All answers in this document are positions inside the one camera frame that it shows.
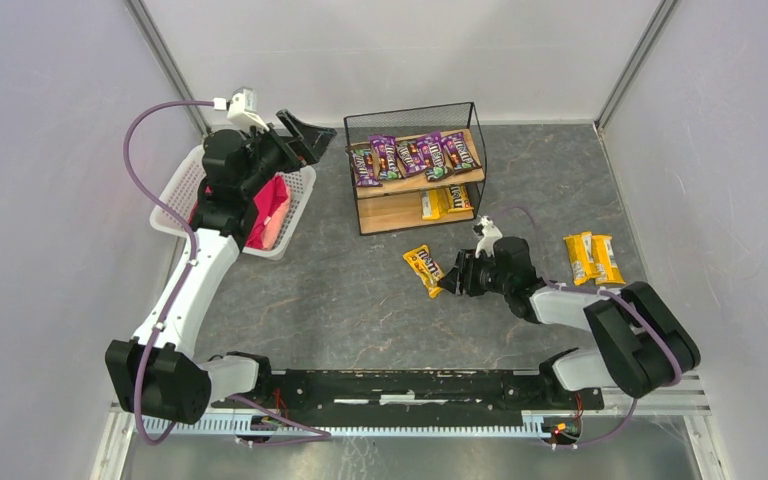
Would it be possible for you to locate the yellow candy bag backside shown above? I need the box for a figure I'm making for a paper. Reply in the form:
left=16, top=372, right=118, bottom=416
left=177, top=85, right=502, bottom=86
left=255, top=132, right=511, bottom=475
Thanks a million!
left=446, top=184, right=474, bottom=213

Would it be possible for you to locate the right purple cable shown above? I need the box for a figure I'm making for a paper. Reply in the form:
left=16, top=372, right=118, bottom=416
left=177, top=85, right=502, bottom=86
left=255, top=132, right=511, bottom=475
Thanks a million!
left=489, top=205, right=685, bottom=450

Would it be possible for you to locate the purple candy bag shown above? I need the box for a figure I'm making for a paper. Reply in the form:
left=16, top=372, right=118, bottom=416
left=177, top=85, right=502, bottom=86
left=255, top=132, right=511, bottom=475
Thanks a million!
left=441, top=131, right=480, bottom=175
left=347, top=145, right=382, bottom=188
left=369, top=135, right=404, bottom=181
left=396, top=141, right=428, bottom=178
left=415, top=131, right=447, bottom=168

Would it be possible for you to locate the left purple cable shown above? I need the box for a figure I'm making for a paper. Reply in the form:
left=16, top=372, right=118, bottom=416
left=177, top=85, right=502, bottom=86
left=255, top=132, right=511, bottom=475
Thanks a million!
left=122, top=99, right=226, bottom=446

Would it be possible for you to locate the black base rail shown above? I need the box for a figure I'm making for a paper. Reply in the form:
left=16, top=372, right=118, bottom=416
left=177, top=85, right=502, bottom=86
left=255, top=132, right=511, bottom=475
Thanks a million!
left=271, top=368, right=604, bottom=431

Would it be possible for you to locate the pink red cloth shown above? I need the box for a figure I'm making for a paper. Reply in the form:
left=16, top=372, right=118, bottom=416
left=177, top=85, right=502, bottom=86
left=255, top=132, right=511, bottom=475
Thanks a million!
left=245, top=175, right=292, bottom=251

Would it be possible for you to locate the yellow M&M candy bag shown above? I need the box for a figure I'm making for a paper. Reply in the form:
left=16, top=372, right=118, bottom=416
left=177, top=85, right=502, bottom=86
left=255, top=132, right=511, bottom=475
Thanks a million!
left=420, top=188, right=449, bottom=221

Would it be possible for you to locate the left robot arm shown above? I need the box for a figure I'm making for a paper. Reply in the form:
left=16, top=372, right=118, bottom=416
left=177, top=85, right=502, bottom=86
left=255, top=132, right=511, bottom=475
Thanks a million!
left=105, top=110, right=337, bottom=424

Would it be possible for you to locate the purple cable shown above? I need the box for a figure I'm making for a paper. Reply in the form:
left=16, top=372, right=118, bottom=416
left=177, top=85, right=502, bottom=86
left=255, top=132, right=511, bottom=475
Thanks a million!
left=122, top=99, right=226, bottom=446
left=489, top=205, right=685, bottom=450

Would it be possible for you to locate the dark candy bag underneath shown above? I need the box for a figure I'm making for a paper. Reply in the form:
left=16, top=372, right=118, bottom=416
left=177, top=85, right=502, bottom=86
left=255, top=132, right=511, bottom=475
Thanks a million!
left=425, top=165, right=454, bottom=182

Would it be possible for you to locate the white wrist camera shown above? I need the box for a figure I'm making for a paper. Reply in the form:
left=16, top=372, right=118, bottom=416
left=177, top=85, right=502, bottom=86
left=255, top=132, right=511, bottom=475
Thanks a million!
left=212, top=87, right=269, bottom=132
left=473, top=216, right=503, bottom=258

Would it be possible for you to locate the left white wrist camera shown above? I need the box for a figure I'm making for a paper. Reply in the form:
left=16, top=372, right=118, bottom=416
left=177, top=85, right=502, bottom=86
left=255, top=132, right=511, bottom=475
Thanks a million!
left=212, top=87, right=269, bottom=132

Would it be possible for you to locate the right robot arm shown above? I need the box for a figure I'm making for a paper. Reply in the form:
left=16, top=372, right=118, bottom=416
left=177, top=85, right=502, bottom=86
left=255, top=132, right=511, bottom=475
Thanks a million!
left=440, top=236, right=701, bottom=399

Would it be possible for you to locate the white plastic basket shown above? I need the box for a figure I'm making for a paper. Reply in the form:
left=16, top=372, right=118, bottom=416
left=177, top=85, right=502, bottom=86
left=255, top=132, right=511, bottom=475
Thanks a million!
left=149, top=146, right=316, bottom=260

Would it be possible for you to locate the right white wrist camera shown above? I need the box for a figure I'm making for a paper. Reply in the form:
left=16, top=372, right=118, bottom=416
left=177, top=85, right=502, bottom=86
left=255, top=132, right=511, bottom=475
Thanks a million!
left=473, top=216, right=503, bottom=258

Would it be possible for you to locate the yellow candy bag inner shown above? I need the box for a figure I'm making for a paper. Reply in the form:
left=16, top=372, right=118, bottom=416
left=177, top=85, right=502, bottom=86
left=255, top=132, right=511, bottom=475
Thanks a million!
left=563, top=231, right=599, bottom=286

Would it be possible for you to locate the yellow candy bag outer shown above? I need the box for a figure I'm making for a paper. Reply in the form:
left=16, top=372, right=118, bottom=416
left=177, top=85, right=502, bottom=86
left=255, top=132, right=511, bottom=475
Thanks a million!
left=591, top=235, right=625, bottom=285

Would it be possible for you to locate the black wire wooden shelf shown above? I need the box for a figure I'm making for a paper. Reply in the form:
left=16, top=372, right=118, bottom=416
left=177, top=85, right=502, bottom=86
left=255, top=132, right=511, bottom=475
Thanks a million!
left=342, top=101, right=488, bottom=236

